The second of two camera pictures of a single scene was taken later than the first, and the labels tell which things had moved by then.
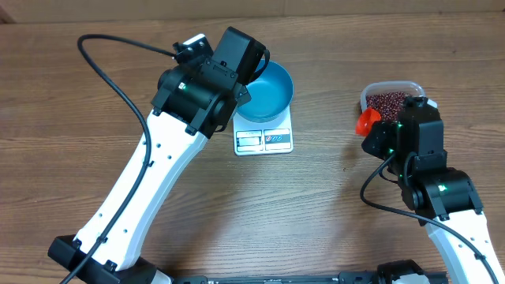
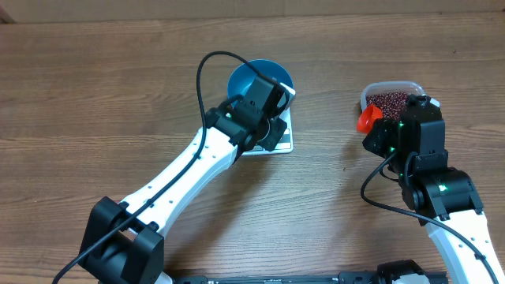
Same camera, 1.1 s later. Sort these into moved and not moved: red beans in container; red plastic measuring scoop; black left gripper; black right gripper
Moved: black left gripper
Not moved: black right gripper; red plastic measuring scoop; red beans in container
